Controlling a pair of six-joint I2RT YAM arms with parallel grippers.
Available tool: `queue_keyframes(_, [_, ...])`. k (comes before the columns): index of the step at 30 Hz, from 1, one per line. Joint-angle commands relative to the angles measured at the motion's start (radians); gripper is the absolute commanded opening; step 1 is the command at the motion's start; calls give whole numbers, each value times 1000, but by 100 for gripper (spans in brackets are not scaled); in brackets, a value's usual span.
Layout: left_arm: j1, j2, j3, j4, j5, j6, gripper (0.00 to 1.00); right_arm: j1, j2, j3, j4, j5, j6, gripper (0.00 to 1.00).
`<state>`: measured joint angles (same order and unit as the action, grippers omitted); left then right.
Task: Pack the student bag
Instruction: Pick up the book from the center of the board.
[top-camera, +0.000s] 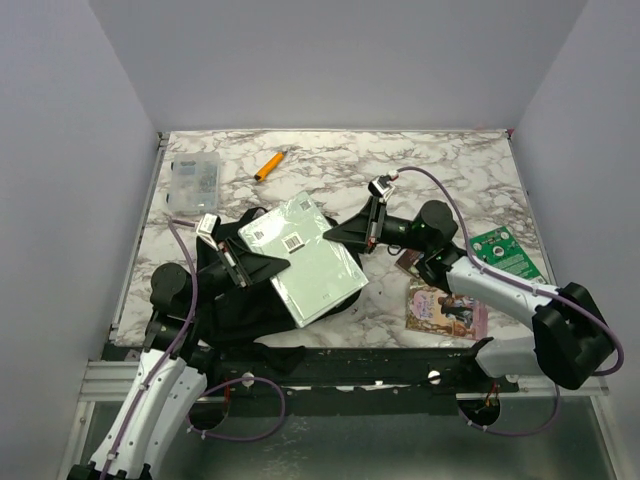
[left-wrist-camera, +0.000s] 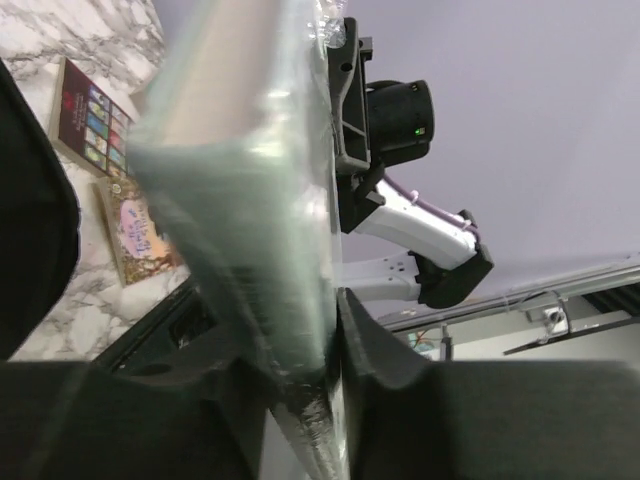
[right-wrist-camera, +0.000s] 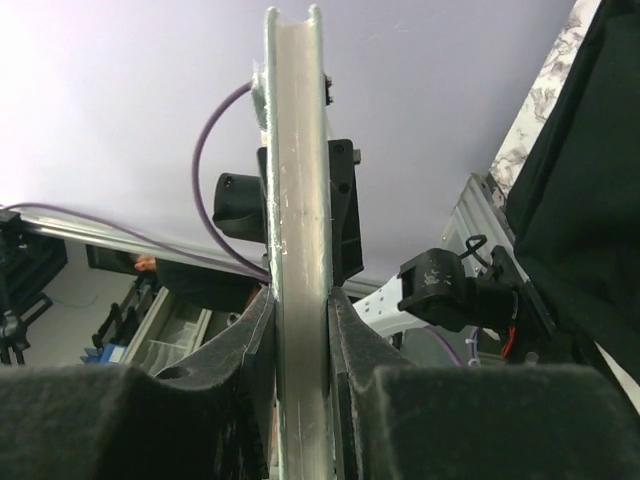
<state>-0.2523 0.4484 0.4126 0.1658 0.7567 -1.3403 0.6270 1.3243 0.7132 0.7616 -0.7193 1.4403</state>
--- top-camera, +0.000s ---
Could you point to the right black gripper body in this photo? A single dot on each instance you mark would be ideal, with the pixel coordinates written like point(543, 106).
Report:
point(381, 228)

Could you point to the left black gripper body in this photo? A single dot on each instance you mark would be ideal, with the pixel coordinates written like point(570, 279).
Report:
point(232, 256)

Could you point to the pale green book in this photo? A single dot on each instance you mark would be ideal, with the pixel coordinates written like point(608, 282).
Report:
point(322, 274)

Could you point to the illustrated storybook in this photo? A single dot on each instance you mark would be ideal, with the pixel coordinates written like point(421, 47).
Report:
point(430, 310)

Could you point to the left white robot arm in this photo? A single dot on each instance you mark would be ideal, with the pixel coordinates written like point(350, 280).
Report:
point(172, 373)

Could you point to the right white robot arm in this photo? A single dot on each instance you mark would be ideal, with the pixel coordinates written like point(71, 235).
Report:
point(569, 340)

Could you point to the clear plastic organizer box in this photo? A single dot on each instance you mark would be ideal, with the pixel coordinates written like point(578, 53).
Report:
point(194, 185)

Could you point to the orange utility knife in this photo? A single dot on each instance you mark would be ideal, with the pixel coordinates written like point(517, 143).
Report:
point(269, 166)

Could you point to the dark green book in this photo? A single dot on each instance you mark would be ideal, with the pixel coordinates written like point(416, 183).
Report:
point(500, 249)

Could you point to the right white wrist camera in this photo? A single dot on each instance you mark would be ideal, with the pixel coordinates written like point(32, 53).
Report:
point(382, 187)

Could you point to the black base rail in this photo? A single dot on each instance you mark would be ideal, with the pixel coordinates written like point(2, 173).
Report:
point(343, 381)

